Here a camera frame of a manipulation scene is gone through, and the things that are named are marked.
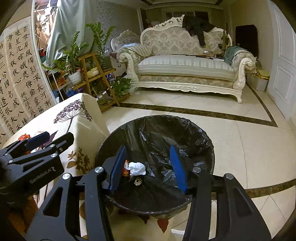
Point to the floral cream tablecloth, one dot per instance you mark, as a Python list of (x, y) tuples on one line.
[(81, 116)]

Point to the small leafy floor plant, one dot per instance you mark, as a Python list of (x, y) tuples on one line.
[(121, 86)]

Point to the white panel door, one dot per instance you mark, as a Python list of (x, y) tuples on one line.
[(281, 86)]

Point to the ornate grey armchair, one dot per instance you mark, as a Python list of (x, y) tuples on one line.
[(125, 38)]

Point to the black jacket on sofa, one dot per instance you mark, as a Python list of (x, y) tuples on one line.
[(196, 27)]

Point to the tall green potted plant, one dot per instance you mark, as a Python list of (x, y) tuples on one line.
[(101, 39)]

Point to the potted plant white pot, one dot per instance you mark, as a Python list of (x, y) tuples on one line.
[(68, 63)]

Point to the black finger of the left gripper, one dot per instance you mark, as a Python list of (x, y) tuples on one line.
[(38, 155)]

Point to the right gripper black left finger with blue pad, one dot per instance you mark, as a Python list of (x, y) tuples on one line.
[(59, 216)]

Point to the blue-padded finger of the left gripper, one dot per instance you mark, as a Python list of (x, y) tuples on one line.
[(20, 148)]

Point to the black suitcase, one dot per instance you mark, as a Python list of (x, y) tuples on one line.
[(246, 37)]

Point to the wooden plant stand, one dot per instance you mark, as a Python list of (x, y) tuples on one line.
[(102, 76)]

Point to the teal blanket on armrest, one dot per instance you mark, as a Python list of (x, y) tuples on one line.
[(230, 53)]

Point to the calligraphy folding screen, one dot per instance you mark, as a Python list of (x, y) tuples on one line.
[(25, 92)]

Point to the black bag lined trash bin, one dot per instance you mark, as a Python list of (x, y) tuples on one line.
[(148, 140)]

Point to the white tissue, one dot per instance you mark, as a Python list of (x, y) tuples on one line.
[(136, 169)]

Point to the ornate white grey sofa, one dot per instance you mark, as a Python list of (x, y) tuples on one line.
[(167, 57)]

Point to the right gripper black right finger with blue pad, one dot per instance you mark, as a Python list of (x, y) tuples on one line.
[(237, 216)]

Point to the orange-red plastic wrapper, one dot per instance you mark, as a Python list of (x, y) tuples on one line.
[(23, 137)]

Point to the grey-green curtain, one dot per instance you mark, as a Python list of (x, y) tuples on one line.
[(71, 16)]

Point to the white storage box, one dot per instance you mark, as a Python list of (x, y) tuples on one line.
[(256, 82)]

